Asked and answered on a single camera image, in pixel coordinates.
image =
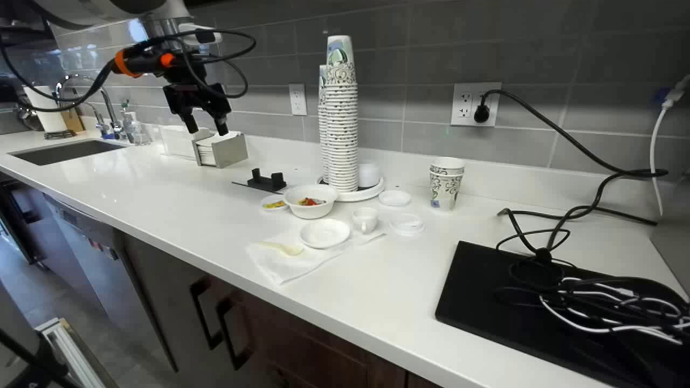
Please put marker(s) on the white paper napkin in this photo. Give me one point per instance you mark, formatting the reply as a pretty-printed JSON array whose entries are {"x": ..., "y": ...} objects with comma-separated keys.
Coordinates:
[{"x": 277, "y": 269}]

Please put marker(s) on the single printed paper cup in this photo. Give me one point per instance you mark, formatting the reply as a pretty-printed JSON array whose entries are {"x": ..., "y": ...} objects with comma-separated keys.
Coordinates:
[{"x": 444, "y": 186}]

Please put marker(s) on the small white bowl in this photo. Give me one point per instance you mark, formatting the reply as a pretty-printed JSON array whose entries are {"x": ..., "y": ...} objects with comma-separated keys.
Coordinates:
[{"x": 323, "y": 233}]

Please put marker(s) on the dark kitchen sink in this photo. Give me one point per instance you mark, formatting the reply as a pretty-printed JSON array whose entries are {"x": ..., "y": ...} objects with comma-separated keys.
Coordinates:
[{"x": 65, "y": 151}]

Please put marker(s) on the brown wooden base cabinet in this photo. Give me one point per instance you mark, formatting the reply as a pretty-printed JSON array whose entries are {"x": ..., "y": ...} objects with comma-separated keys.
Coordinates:
[{"x": 303, "y": 345}]

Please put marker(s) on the aluminium frame rail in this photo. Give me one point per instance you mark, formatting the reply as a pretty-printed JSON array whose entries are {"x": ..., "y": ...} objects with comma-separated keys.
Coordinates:
[{"x": 67, "y": 353}]

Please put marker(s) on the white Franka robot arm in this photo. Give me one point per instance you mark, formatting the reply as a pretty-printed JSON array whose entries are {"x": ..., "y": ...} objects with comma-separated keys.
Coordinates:
[{"x": 86, "y": 10}]

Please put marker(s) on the black tray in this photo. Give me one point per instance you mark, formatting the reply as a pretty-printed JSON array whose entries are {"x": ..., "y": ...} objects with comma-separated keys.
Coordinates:
[{"x": 482, "y": 302}]

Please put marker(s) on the white upright board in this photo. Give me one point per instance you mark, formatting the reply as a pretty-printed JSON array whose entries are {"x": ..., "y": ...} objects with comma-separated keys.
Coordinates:
[{"x": 44, "y": 108}]

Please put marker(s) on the brown wooden block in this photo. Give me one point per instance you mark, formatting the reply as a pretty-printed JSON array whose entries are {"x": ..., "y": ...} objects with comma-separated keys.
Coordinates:
[{"x": 72, "y": 121}]

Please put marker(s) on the taller printed paper cup stack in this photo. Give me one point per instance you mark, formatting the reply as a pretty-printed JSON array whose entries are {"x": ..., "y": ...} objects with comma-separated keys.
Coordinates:
[{"x": 345, "y": 108}]

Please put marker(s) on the tiny dish with yellow food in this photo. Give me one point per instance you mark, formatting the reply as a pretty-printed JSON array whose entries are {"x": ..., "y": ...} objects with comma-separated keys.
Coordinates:
[{"x": 273, "y": 205}]

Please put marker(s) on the shorter printed paper cup stack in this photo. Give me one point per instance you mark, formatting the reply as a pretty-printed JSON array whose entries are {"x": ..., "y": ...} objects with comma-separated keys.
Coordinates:
[{"x": 322, "y": 121}]

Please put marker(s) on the small clear plastic lid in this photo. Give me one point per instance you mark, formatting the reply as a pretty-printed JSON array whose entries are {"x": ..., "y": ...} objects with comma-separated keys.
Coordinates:
[{"x": 396, "y": 196}]

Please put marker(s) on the white rectangular container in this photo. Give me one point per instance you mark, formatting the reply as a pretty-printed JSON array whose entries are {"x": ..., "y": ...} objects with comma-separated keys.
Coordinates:
[{"x": 175, "y": 142}]

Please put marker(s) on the white paper bowl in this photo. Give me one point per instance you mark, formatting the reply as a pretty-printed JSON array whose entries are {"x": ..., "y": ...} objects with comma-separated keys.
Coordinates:
[{"x": 320, "y": 211}]

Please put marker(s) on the white outlet with black plug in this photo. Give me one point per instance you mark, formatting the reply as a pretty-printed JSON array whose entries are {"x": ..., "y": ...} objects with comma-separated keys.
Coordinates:
[{"x": 465, "y": 99}]

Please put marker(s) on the black holder block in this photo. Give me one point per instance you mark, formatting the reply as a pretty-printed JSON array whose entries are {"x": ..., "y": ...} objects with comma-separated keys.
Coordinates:
[{"x": 268, "y": 182}]

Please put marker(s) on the grey napkin dispenser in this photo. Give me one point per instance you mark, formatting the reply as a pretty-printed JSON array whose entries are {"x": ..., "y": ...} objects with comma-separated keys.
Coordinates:
[{"x": 229, "y": 150}]

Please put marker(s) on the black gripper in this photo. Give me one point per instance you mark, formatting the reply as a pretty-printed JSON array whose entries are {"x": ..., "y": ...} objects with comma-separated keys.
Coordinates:
[{"x": 194, "y": 97}]

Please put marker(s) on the chrome faucet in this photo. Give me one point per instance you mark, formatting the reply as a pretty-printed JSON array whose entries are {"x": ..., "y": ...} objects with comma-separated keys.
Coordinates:
[{"x": 112, "y": 115}]

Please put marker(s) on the clear soap bottle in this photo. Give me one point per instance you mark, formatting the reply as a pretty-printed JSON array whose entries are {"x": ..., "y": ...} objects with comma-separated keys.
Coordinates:
[{"x": 131, "y": 126}]

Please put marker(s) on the narrow white wall outlet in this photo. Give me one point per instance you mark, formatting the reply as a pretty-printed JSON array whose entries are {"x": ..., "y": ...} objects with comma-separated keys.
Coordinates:
[{"x": 298, "y": 99}]

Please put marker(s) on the white plate under cup stacks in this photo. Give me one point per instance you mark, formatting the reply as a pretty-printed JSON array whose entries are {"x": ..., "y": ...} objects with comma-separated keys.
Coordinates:
[{"x": 362, "y": 194}]

